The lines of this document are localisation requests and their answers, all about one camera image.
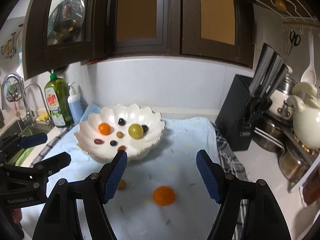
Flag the black scissors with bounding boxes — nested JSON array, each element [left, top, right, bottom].
[[290, 30, 301, 47]]

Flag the curved chrome faucet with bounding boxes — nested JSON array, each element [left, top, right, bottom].
[[22, 82, 54, 128]]

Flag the tan longan fruit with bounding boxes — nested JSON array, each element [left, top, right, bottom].
[[116, 132, 124, 138], [117, 179, 127, 190]]

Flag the wire sink basket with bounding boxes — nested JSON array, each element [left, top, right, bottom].
[[6, 83, 23, 102]]

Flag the yellow sponge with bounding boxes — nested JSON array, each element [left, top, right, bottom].
[[36, 113, 50, 122]]

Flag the tall chrome faucet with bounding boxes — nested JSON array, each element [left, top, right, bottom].
[[1, 73, 35, 124]]

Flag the dark wooden wall cabinet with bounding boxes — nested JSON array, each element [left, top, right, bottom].
[[23, 0, 254, 79]]

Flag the checkered dish cloth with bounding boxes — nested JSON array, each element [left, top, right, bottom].
[[212, 123, 248, 239]]

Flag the large orange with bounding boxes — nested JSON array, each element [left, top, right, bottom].
[[152, 186, 176, 206]]

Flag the green round fruit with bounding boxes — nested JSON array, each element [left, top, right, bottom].
[[129, 124, 144, 140]]

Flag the light blue towel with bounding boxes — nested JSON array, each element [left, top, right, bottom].
[[44, 102, 226, 240]]

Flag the blue pump soap bottle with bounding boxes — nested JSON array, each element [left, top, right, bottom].
[[67, 82, 84, 124]]

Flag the metal steamer plate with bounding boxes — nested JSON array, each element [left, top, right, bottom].
[[47, 0, 85, 46]]

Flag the cream ceramic teapot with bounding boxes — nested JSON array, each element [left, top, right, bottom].
[[286, 82, 319, 150]]

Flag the green dish soap bottle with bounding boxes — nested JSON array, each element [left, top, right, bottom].
[[44, 72, 73, 128]]

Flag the steel sink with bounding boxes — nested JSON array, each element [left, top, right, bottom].
[[1, 120, 52, 166]]

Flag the steel pot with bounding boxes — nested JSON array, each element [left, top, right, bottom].
[[278, 140, 310, 184]]

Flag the white rice spoon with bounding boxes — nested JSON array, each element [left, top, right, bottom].
[[300, 32, 317, 86]]

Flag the small orange mandarin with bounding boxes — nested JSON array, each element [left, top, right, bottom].
[[98, 122, 112, 135]]

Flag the black knife block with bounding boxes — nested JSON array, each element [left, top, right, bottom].
[[215, 43, 289, 152]]

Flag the white scalloped bowl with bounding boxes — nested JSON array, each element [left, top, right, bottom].
[[74, 104, 165, 163]]

